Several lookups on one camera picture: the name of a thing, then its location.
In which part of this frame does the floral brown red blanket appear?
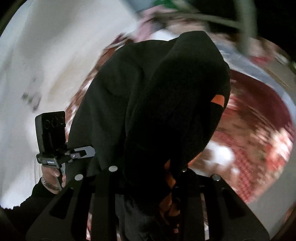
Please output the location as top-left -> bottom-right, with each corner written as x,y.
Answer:
64,32 -> 295,204

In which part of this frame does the white power strip on wall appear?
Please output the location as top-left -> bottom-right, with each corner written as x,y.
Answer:
21,77 -> 42,112

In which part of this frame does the black hoodie with orange lettering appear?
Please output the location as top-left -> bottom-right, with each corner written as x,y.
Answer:
65,31 -> 231,240

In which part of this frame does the person's left hand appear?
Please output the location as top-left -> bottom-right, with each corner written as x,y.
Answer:
41,166 -> 60,194

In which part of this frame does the black sleeve left forearm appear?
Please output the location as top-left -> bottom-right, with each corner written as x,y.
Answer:
1,180 -> 59,240

